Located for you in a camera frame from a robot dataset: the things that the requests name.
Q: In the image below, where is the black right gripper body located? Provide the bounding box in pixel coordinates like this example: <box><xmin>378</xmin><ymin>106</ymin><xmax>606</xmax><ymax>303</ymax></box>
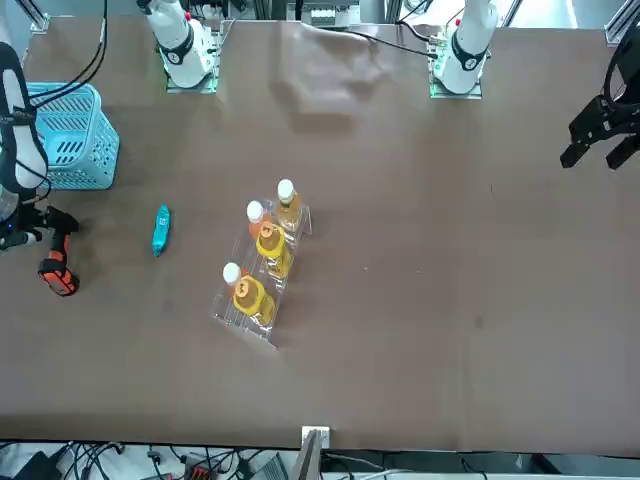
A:
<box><xmin>0</xmin><ymin>202</ymin><xmax>51</xmax><ymax>254</ymax></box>

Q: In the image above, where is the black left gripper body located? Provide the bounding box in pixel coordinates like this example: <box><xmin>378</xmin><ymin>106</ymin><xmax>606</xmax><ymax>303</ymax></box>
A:
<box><xmin>568</xmin><ymin>95</ymin><xmax>640</xmax><ymax>146</ymax></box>

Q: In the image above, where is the orange black barcode scanner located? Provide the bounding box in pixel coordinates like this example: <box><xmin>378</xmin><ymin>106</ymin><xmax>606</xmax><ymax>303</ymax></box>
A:
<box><xmin>37</xmin><ymin>206</ymin><xmax>81</xmax><ymax>300</ymax></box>

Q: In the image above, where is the teal potato chips packet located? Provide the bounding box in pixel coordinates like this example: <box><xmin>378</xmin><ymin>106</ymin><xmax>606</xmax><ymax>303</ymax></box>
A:
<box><xmin>151</xmin><ymin>203</ymin><xmax>173</xmax><ymax>259</ymax></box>

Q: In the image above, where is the light blue plastic basket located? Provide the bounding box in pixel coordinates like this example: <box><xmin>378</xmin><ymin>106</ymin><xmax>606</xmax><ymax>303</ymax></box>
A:
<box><xmin>19</xmin><ymin>82</ymin><xmax>121</xmax><ymax>191</ymax></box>

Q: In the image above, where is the clear acrylic stepped shelf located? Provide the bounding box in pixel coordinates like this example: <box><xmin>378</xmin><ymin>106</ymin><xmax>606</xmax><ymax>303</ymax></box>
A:
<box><xmin>209</xmin><ymin>202</ymin><xmax>315</xmax><ymax>350</ymax></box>

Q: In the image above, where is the orange juice bottle white cap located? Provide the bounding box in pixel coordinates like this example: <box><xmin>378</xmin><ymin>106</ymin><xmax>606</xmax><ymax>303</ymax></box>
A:
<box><xmin>222</xmin><ymin>262</ymin><xmax>251</xmax><ymax>294</ymax></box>
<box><xmin>246</xmin><ymin>200</ymin><xmax>274</xmax><ymax>241</ymax></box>

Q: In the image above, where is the yellow drink bottle orange cap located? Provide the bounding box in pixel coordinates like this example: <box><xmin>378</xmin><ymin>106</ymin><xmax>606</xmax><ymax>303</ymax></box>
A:
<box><xmin>232</xmin><ymin>275</ymin><xmax>277</xmax><ymax>326</ymax></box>
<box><xmin>255</xmin><ymin>222</ymin><xmax>293</xmax><ymax>279</ymax></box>

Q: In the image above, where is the pale tea bottle green label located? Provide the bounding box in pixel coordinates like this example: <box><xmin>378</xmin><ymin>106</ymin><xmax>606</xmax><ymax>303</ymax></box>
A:
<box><xmin>274</xmin><ymin>178</ymin><xmax>305</xmax><ymax>234</ymax></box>

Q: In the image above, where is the grey socket strip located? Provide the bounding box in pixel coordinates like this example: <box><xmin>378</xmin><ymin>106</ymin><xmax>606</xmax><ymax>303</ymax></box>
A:
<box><xmin>309</xmin><ymin>5</ymin><xmax>342</xmax><ymax>26</ymax></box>

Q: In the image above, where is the red black plug block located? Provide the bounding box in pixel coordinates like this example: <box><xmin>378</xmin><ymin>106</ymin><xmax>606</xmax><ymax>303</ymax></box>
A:
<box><xmin>184</xmin><ymin>452</ymin><xmax>221</xmax><ymax>480</ymax></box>

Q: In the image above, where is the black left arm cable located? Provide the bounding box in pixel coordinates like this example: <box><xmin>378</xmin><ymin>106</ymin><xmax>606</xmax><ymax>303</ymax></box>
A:
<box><xmin>602</xmin><ymin>32</ymin><xmax>640</xmax><ymax>101</ymax></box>

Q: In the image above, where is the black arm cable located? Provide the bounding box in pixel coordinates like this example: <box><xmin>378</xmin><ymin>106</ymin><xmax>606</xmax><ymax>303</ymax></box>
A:
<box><xmin>27</xmin><ymin>0</ymin><xmax>111</xmax><ymax>116</ymax></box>
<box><xmin>602</xmin><ymin>32</ymin><xmax>640</xmax><ymax>101</ymax></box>

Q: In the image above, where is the aluminium corner post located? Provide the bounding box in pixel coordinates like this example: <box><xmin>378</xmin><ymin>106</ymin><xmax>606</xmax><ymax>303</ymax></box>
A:
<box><xmin>603</xmin><ymin>0</ymin><xmax>640</xmax><ymax>47</ymax></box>
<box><xmin>14</xmin><ymin>0</ymin><xmax>51</xmax><ymax>34</ymax></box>

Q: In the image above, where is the long black table cable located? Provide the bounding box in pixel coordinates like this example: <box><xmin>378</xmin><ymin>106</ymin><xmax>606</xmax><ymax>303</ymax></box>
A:
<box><xmin>299</xmin><ymin>22</ymin><xmax>441</xmax><ymax>59</ymax></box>

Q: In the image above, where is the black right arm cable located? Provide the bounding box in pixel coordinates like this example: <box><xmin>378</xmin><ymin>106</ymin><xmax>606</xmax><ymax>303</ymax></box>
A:
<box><xmin>27</xmin><ymin>0</ymin><xmax>111</xmax><ymax>116</ymax></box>

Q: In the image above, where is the aluminium frame post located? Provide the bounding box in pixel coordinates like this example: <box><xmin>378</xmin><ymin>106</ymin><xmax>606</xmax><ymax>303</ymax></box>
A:
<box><xmin>289</xmin><ymin>425</ymin><xmax>332</xmax><ymax>480</ymax></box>

